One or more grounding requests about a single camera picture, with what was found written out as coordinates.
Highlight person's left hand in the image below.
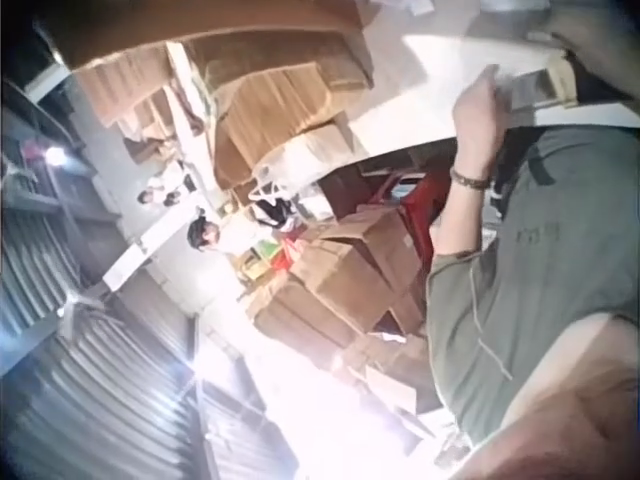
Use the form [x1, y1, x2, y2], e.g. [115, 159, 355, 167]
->
[452, 64, 516, 174]

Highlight small cream box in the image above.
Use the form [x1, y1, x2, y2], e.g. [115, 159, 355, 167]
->
[499, 49, 577, 115]

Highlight red plastic chair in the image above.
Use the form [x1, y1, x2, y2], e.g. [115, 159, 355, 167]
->
[369, 169, 454, 264]

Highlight large brown cardboard box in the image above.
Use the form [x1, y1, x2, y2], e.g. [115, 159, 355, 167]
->
[289, 204, 427, 304]

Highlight stack of flat cardboard cartons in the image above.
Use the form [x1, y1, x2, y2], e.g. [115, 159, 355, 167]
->
[74, 0, 377, 201]

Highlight black and white bag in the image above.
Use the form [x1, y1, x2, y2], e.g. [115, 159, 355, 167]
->
[249, 192, 307, 232]

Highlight red and green packets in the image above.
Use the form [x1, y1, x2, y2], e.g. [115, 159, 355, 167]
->
[239, 234, 307, 284]

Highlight heap of low cardboard boxes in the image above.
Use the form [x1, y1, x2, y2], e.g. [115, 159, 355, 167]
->
[344, 319, 451, 451]

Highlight metal shelf rack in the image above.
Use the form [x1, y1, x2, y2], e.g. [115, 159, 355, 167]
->
[0, 79, 124, 284]

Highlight grey metal roller shutter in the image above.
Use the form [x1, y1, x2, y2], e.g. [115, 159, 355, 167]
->
[0, 209, 204, 480]

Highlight brown beaded bracelet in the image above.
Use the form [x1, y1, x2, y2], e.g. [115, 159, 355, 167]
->
[448, 166, 494, 192]

